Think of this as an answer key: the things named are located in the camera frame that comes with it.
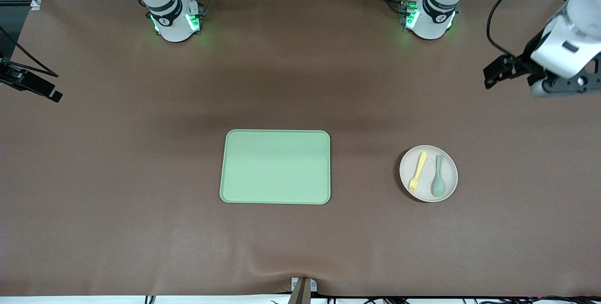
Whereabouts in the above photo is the round beige plate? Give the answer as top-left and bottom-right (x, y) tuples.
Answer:
(399, 145), (459, 203)

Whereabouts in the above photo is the yellow plastic fork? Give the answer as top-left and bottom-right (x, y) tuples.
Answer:
(408, 151), (429, 195)

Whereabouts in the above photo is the sage green plastic spoon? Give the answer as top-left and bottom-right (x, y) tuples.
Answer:
(431, 155), (446, 197)

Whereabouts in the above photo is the brown table mat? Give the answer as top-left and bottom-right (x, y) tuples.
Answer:
(0, 0), (601, 297)

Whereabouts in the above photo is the light green plastic tray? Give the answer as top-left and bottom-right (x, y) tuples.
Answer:
(220, 129), (331, 205)

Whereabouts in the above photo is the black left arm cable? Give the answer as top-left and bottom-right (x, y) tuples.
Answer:
(486, 0), (580, 58)

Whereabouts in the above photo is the grey clamp with brown post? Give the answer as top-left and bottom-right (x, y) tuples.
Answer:
(290, 277), (318, 304)

